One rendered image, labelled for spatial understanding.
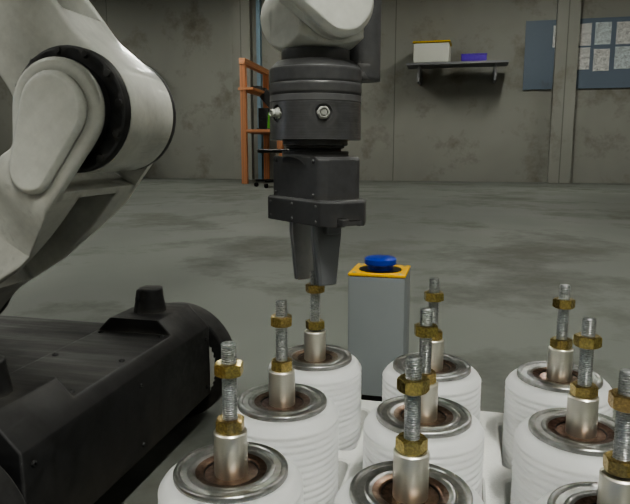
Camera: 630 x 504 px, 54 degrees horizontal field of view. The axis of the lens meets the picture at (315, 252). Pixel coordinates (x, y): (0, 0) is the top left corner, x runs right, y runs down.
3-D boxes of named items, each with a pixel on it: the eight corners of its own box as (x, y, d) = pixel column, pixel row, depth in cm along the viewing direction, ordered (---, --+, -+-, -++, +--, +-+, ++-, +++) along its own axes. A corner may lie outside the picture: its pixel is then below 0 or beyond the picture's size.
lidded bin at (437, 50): (451, 65, 906) (451, 44, 902) (450, 61, 864) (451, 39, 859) (414, 66, 918) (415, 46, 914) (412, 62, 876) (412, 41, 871)
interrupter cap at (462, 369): (480, 384, 58) (480, 377, 58) (399, 385, 57) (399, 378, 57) (459, 357, 65) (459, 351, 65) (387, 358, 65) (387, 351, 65)
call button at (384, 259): (361, 275, 77) (362, 258, 77) (366, 269, 81) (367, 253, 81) (394, 276, 76) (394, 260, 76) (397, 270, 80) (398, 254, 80)
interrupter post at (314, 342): (301, 358, 65) (301, 327, 64) (323, 356, 65) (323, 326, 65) (306, 365, 63) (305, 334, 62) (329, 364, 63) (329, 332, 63)
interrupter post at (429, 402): (420, 429, 48) (421, 389, 48) (402, 417, 50) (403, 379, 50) (444, 423, 49) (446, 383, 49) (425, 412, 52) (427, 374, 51)
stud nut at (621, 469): (598, 471, 35) (599, 457, 35) (606, 459, 37) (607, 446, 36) (636, 482, 34) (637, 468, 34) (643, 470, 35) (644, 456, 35)
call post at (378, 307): (344, 510, 81) (346, 275, 76) (354, 482, 88) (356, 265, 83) (399, 517, 79) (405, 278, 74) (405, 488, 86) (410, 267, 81)
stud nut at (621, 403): (603, 407, 35) (604, 393, 35) (611, 398, 36) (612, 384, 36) (642, 417, 33) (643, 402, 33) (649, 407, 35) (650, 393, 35)
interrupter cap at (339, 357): (272, 352, 67) (272, 346, 67) (340, 347, 68) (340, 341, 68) (285, 376, 60) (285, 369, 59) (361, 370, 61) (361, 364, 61)
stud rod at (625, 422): (606, 497, 36) (617, 371, 34) (611, 490, 36) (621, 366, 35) (625, 503, 35) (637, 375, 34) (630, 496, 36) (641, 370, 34)
